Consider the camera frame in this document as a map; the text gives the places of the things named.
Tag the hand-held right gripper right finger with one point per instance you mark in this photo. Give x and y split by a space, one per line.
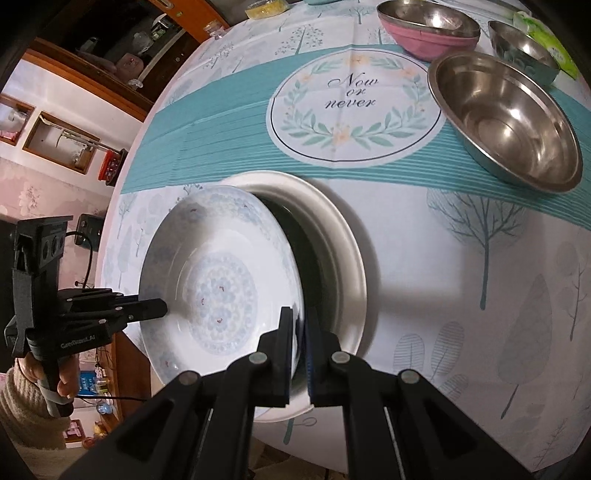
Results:
311 364

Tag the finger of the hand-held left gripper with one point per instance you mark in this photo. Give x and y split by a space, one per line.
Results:
145 309

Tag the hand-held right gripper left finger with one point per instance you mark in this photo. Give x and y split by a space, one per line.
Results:
290 344

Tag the floral patterned plate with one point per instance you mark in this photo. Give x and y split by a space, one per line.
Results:
221 286

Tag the white plate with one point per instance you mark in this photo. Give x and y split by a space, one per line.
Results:
344 258

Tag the large steel bowl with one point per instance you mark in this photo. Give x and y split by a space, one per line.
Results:
508 120

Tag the pink steel bowl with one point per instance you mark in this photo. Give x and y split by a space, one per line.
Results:
425 41

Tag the small steel bowl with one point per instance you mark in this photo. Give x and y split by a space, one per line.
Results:
521 46

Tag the person's left hand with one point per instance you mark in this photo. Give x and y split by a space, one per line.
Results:
70 376

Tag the black power adapter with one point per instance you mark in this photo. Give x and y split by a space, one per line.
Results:
90 226

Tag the tree-printed tablecloth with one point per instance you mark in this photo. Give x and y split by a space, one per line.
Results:
415 277

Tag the small glass jar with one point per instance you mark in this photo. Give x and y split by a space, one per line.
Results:
213 26

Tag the yellow sponge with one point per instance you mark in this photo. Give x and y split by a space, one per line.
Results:
265 9

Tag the green tissue pack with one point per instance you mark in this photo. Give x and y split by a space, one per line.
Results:
564 55

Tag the wooden wall niche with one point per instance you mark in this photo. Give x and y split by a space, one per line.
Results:
60 143
16 120

